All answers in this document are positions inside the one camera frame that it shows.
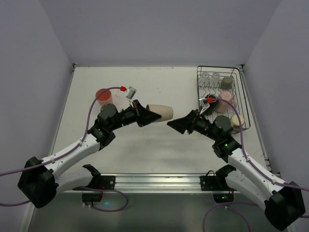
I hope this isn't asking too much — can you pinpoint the beige plastic cup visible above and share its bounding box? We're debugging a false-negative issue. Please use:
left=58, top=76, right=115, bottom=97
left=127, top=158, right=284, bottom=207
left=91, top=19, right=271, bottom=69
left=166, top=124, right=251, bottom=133
left=146, top=104, right=174, bottom=122

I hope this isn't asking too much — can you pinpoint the tall pink plastic cup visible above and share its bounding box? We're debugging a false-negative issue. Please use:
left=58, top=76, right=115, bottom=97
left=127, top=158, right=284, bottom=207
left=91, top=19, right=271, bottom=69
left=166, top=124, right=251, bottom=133
left=95, top=88, right=113, bottom=106

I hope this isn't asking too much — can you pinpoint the metal cup with cream label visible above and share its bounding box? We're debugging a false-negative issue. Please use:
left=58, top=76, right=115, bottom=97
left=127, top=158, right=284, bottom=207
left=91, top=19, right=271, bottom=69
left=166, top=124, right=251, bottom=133
left=230, top=115, right=245, bottom=128

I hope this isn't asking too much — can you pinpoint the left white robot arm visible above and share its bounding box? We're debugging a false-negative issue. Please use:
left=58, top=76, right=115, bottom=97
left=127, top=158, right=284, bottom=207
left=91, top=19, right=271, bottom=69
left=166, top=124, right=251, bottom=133
left=17, top=100, right=173, bottom=208

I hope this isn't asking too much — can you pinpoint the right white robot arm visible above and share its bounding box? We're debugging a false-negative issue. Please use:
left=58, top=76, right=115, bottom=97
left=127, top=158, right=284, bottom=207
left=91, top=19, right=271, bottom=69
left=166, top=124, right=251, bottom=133
left=167, top=110, right=306, bottom=231

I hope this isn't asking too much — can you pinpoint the black mug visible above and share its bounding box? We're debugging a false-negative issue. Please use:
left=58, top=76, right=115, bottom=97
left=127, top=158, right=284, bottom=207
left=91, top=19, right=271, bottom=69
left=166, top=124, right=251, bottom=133
left=204, top=94, right=218, bottom=116

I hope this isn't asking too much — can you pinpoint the pink ceramic mug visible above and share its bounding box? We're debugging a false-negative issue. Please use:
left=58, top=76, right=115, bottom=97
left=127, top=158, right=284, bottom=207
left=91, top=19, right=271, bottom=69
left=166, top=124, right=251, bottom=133
left=214, top=91, right=237, bottom=113

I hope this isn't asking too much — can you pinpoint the right clear glass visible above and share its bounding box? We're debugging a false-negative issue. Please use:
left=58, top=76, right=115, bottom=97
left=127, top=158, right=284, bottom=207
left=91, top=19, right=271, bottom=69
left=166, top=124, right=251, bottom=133
left=210, top=72, right=221, bottom=86

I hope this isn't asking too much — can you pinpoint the clear glass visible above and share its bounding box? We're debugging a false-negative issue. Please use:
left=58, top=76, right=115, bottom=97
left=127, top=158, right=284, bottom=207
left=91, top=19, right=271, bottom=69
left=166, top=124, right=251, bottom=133
left=210, top=72, right=221, bottom=86
left=199, top=72, right=210, bottom=85

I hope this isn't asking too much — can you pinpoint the left clear glass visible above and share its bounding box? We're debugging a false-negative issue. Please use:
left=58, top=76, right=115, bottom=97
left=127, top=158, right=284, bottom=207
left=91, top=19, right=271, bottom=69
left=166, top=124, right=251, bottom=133
left=199, top=72, right=210, bottom=85

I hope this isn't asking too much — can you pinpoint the grey-green ceramic cup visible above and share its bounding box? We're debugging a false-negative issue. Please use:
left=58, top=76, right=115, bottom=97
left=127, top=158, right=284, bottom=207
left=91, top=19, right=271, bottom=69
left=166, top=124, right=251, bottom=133
left=220, top=76, right=234, bottom=90

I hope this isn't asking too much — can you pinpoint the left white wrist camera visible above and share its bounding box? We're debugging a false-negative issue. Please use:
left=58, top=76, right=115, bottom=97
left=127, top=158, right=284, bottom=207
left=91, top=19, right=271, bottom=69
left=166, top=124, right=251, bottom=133
left=125, top=87, right=137, bottom=100

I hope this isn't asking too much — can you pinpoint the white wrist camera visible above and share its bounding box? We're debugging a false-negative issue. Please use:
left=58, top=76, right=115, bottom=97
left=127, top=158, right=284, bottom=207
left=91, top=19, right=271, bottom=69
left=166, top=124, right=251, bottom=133
left=125, top=87, right=137, bottom=100
left=198, top=98, right=210, bottom=114

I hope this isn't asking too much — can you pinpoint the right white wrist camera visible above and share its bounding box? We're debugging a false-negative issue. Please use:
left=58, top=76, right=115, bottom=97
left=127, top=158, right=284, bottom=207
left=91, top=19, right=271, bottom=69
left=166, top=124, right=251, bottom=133
left=198, top=98, right=210, bottom=114

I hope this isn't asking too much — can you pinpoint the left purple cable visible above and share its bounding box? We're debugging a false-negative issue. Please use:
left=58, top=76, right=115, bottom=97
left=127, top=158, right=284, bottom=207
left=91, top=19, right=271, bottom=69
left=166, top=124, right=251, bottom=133
left=0, top=85, right=131, bottom=213

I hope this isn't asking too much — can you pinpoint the purple cable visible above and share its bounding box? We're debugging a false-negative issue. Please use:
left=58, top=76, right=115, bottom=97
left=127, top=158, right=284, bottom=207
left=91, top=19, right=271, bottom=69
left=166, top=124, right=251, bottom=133
left=0, top=85, right=131, bottom=213
left=202, top=96, right=309, bottom=232

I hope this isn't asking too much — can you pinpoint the wire dish rack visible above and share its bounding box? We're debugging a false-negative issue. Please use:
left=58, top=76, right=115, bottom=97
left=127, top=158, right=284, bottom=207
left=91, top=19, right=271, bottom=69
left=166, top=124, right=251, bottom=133
left=197, top=66, right=251, bottom=130

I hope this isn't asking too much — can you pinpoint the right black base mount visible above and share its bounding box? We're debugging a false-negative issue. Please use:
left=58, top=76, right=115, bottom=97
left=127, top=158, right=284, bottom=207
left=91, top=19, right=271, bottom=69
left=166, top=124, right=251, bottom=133
left=199, top=164, right=236, bottom=203

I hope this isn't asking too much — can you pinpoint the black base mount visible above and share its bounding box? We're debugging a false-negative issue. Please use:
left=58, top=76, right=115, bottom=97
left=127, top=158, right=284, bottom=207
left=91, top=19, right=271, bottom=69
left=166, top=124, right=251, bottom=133
left=71, top=164, right=115, bottom=206
left=199, top=164, right=236, bottom=203

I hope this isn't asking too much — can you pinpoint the aluminium mounting rail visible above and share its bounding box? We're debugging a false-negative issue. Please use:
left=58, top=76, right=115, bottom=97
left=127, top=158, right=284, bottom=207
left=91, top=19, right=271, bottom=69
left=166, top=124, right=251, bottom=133
left=32, top=172, right=285, bottom=194

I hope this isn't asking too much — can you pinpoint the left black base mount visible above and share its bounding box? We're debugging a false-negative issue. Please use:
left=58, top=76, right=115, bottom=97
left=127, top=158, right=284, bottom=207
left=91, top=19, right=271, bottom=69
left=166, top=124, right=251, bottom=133
left=71, top=164, right=115, bottom=206

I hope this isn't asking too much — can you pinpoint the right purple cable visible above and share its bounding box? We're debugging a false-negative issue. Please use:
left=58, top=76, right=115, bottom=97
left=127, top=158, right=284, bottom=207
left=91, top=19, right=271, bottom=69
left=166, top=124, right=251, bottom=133
left=202, top=96, right=309, bottom=232

